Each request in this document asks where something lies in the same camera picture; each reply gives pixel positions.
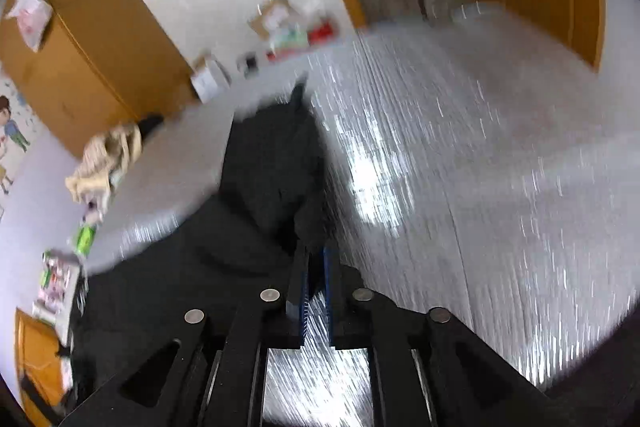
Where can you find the green tissue packet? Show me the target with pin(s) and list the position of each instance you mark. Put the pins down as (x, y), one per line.
(85, 239)

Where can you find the black garment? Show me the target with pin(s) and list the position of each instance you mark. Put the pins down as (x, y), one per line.
(260, 187)

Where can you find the silver foil mat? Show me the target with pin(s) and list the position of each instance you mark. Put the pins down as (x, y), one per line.
(475, 157)

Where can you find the clutter of small packets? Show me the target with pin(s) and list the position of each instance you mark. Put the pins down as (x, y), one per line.
(55, 287)

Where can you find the brown cardboard box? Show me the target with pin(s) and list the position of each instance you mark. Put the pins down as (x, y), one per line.
(272, 14)

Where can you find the wooden wardrobe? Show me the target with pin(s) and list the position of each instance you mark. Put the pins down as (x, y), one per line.
(90, 32)

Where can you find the white cardboard box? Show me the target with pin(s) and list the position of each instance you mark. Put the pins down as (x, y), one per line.
(210, 79)

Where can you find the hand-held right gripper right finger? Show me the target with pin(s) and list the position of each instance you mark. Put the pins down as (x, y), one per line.
(328, 302)

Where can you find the cartoon wall sticker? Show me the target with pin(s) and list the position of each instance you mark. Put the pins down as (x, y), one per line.
(10, 122)

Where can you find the white plastic bag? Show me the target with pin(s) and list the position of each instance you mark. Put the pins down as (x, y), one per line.
(30, 14)

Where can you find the light green packets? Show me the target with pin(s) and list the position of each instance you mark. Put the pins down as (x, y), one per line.
(289, 42)

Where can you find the small black object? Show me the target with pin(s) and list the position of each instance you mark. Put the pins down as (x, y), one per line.
(247, 64)

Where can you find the beige blanket pile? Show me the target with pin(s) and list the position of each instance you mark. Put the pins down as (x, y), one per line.
(100, 162)

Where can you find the black cloth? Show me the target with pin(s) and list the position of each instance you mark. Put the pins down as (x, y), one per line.
(150, 126)

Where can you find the wooden headboard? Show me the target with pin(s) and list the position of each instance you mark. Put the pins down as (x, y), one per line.
(35, 357)

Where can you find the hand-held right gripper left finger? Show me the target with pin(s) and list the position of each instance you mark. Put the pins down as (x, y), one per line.
(302, 302)

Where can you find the red packet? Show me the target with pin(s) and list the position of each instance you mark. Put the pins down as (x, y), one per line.
(321, 34)

